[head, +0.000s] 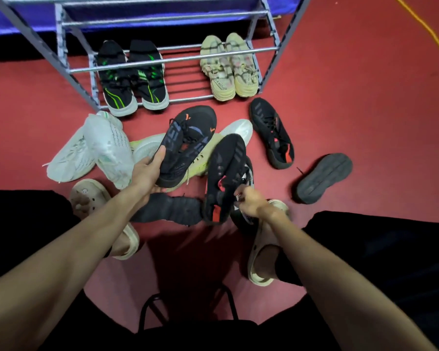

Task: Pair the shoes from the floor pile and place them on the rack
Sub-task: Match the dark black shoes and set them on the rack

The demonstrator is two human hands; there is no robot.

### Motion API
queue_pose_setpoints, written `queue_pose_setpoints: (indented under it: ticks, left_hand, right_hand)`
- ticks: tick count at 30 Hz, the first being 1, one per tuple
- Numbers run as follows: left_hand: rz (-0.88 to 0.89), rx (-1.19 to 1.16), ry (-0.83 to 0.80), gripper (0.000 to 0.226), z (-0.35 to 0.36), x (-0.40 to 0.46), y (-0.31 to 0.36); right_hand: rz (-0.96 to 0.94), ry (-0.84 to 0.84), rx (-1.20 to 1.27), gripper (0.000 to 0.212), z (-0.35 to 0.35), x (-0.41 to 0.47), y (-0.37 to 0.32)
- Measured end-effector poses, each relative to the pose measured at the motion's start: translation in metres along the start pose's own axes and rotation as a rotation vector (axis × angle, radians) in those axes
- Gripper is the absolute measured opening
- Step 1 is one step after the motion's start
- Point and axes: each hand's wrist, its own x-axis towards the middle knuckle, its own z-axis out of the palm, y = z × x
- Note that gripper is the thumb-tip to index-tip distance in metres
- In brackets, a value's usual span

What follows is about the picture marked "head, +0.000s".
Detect pale green white sneaker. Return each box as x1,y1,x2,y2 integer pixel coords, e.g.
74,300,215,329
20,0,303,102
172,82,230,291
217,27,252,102
130,133,168,166
165,119,254,193

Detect person's left forearm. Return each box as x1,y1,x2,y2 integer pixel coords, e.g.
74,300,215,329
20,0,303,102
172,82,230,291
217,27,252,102
0,184,151,351

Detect black sneaker with grey sole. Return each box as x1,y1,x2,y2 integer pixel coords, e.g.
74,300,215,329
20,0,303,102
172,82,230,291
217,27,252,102
296,153,353,205

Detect black and white sneaker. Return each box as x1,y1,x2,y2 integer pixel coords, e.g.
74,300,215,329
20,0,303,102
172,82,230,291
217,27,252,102
229,156,261,236

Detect person's right hand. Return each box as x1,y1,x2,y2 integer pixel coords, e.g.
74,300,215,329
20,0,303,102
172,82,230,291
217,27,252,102
234,184,276,219

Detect black sneaker with red heel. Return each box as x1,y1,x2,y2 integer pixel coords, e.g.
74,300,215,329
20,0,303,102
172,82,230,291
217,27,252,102
202,134,247,224
249,97,295,170

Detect black metal stool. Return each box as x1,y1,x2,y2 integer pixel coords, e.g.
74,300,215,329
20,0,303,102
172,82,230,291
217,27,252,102
137,283,259,351

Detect white mesh sneaker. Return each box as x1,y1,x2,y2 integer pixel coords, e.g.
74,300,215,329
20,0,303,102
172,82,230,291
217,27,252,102
43,110,123,183
83,114,135,190

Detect yellow cable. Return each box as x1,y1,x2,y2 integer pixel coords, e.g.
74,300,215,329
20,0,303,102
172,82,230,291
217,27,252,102
392,0,439,63

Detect person's right forearm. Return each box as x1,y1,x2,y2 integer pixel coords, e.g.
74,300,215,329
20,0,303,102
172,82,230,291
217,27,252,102
259,206,439,351

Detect person's left hand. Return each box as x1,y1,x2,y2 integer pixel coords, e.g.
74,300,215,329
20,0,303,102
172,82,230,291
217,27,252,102
126,145,167,207

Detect blue cloth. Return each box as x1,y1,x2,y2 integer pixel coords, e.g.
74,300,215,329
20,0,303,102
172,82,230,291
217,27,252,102
0,0,303,36

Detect beige chunky sneaker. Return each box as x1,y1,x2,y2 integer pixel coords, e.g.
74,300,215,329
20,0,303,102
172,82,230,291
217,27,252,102
225,32,260,98
200,35,236,102

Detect beige foam clog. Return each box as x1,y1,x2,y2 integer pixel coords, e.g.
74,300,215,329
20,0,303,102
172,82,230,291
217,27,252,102
69,178,140,261
247,199,290,288

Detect dark grey knit sneaker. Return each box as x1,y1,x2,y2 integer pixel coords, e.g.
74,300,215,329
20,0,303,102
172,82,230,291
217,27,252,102
130,193,205,227

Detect grey metal shoe rack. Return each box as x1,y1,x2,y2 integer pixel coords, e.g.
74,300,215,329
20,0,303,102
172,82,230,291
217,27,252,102
0,0,313,112

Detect black sneaker with orange logo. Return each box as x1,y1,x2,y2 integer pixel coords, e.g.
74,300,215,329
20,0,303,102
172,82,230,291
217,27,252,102
155,105,217,189

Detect black sneaker with green stripes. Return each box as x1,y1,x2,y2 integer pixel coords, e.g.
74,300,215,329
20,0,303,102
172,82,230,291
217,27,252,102
128,39,170,111
96,40,139,117

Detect black shorts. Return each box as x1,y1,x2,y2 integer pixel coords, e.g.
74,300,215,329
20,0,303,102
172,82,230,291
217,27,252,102
0,189,439,351

